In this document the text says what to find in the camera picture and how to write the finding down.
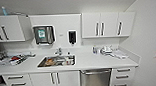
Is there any black soap dispenser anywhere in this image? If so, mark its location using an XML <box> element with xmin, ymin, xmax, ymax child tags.
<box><xmin>67</xmin><ymin>29</ymin><xmax>77</xmax><ymax>46</ymax></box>

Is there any small white bottle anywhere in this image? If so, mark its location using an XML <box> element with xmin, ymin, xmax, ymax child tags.
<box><xmin>96</xmin><ymin>47</ymin><xmax>101</xmax><ymax>55</ymax></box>

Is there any steel kitchen sink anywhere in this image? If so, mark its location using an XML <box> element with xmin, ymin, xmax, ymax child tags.
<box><xmin>35</xmin><ymin>54</ymin><xmax>77</xmax><ymax>69</ymax></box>

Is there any steel paper towel dispenser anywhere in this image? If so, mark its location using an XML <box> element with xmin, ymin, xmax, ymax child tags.
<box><xmin>32</xmin><ymin>25</ymin><xmax>56</xmax><ymax>47</ymax></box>

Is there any white drawer unit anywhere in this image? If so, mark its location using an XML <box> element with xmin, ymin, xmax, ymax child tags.
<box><xmin>1</xmin><ymin>73</ymin><xmax>34</xmax><ymax>86</ymax></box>
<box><xmin>109</xmin><ymin>66</ymin><xmax>139</xmax><ymax>86</ymax></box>

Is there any chrome faucet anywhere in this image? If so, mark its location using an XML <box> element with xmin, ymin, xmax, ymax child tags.
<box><xmin>53</xmin><ymin>46</ymin><xmax>64</xmax><ymax>58</ymax></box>

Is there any stainless steel dishwasher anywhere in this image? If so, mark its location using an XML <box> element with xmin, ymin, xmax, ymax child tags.
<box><xmin>79</xmin><ymin>68</ymin><xmax>114</xmax><ymax>86</ymax></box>

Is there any white sink base cabinet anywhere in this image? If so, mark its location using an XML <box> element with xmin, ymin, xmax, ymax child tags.
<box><xmin>29</xmin><ymin>70</ymin><xmax>82</xmax><ymax>86</ymax></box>

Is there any light blue bottle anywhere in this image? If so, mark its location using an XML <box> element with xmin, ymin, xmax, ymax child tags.
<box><xmin>1</xmin><ymin>5</ymin><xmax>9</xmax><ymax>17</ymax></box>

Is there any white cup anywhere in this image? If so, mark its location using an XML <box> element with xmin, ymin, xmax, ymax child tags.
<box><xmin>59</xmin><ymin>57</ymin><xmax>68</xmax><ymax>67</ymax></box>

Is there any orange bowl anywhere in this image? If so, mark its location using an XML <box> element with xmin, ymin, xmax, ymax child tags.
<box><xmin>44</xmin><ymin>58</ymin><xmax>58</xmax><ymax>67</ymax></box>

